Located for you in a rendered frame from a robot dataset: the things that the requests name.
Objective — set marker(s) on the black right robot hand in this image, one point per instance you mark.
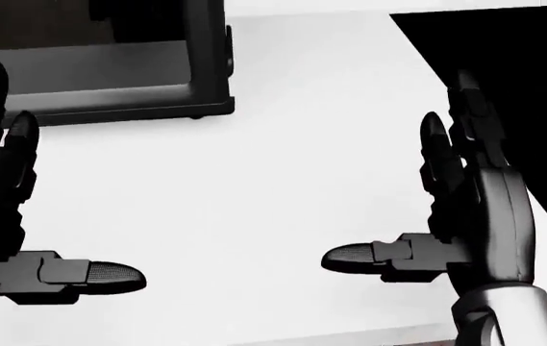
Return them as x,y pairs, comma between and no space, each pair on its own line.
489,209

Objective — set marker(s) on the black flat panel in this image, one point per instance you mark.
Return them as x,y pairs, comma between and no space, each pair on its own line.
518,90

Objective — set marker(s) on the black toaster oven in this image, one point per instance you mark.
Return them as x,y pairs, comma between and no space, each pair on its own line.
109,72

